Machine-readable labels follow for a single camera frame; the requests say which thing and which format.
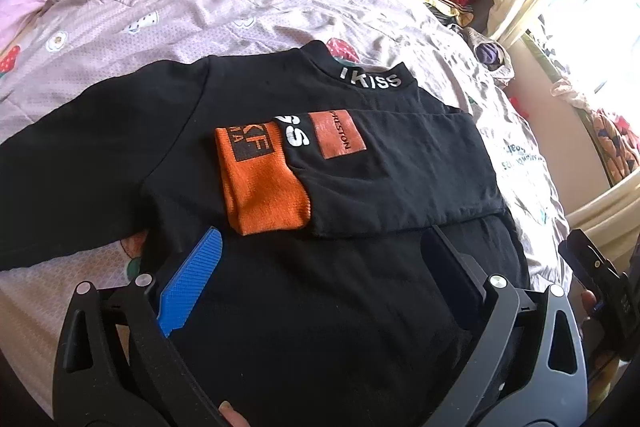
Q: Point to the left hand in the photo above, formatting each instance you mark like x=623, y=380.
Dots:
x=234, y=418

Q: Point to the lilac strawberry print quilt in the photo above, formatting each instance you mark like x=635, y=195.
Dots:
x=79, y=43

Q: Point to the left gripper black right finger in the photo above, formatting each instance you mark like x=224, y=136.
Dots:
x=459, y=278

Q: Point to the right hand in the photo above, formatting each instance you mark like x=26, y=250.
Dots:
x=589, y=301

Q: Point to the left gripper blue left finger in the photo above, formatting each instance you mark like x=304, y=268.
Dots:
x=179, y=295

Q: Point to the clothes on window sill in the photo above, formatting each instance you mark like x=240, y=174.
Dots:
x=616, y=143

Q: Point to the black IKISS sweater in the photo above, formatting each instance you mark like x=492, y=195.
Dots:
x=321, y=180

